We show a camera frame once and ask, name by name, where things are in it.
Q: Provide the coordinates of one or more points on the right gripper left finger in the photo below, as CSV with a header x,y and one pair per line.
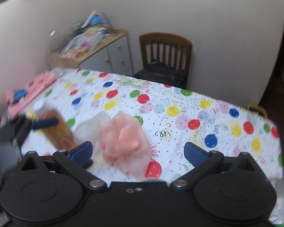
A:
x,y
73,161

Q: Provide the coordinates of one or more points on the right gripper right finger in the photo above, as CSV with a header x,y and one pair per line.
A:
x,y
205,164

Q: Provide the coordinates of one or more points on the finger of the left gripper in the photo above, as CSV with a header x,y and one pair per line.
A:
x,y
43,124

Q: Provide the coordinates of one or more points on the clear bubble wrap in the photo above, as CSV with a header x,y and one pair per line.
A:
x,y
89,130

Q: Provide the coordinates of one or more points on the pink mesh bath sponge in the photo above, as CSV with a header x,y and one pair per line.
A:
x,y
124,145

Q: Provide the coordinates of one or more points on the amber tea bottle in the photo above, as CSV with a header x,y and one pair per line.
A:
x,y
60,135

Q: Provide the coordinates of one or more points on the pink patterned pouch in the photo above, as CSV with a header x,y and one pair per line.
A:
x,y
18,99

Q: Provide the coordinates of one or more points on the clear drinking glass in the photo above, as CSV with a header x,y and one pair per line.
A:
x,y
59,72

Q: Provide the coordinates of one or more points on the colourful balloon tablecloth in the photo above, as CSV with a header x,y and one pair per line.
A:
x,y
170,117

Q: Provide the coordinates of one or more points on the white wooden side cabinet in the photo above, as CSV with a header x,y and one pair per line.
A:
x,y
111,56

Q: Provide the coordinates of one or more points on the black bag on chair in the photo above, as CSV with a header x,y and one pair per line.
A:
x,y
160,72

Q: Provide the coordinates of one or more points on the dark wooden chair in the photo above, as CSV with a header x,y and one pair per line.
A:
x,y
171,49

